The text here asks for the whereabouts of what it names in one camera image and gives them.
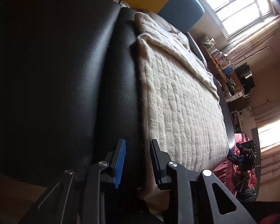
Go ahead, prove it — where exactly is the cream knitted sweater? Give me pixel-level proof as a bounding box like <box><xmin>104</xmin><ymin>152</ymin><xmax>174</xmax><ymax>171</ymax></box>
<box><xmin>133</xmin><ymin>11</ymin><xmax>230</xmax><ymax>192</ymax></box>

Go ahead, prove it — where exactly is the pink cloth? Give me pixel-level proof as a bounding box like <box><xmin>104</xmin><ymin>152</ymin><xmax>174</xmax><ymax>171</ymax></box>
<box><xmin>213</xmin><ymin>133</ymin><xmax>257</xmax><ymax>202</ymax></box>

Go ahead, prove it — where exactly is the wooden desk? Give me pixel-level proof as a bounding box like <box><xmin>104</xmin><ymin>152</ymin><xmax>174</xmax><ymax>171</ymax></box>
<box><xmin>199</xmin><ymin>36</ymin><xmax>244</xmax><ymax>102</ymax></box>

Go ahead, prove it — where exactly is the black television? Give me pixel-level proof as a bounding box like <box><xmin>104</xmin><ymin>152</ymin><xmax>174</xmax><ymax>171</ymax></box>
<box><xmin>235</xmin><ymin>64</ymin><xmax>255</xmax><ymax>95</ymax></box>

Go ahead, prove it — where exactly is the blue chair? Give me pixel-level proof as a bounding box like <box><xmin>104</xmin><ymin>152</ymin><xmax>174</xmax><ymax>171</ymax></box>
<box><xmin>223</xmin><ymin>66</ymin><xmax>235</xmax><ymax>75</ymax></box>

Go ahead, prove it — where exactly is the deer print pillow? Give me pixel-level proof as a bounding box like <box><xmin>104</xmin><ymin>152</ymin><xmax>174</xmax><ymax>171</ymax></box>
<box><xmin>143</xmin><ymin>10</ymin><xmax>190</xmax><ymax>50</ymax></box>

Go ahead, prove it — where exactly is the grey yellow blue sofa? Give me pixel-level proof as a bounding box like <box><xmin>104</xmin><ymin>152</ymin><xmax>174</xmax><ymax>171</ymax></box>
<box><xmin>122</xmin><ymin>0</ymin><xmax>206</xmax><ymax>63</ymax></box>

